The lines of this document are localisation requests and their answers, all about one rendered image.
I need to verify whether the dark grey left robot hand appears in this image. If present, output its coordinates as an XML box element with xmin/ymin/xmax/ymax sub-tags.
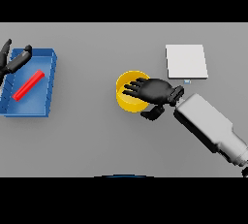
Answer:
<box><xmin>0</xmin><ymin>38</ymin><xmax>33</xmax><ymax>83</ymax></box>

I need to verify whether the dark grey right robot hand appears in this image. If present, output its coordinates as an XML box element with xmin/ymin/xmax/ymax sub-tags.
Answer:
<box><xmin>122</xmin><ymin>78</ymin><xmax>185</xmax><ymax>122</ymax></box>

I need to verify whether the red beaker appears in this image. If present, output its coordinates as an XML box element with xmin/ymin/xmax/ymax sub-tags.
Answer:
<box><xmin>12</xmin><ymin>69</ymin><xmax>46</xmax><ymax>102</ymax></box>

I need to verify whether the yellow bowl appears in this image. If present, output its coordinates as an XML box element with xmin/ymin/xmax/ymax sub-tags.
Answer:
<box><xmin>115</xmin><ymin>70</ymin><xmax>152</xmax><ymax>113</ymax></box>

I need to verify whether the pale square measuring scale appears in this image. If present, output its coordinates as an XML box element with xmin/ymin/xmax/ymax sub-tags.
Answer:
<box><xmin>165</xmin><ymin>44</ymin><xmax>209</xmax><ymax>80</ymax></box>

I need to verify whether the blue plastic tray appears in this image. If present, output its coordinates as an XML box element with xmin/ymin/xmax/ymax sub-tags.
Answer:
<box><xmin>0</xmin><ymin>48</ymin><xmax>58</xmax><ymax>118</ymax></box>

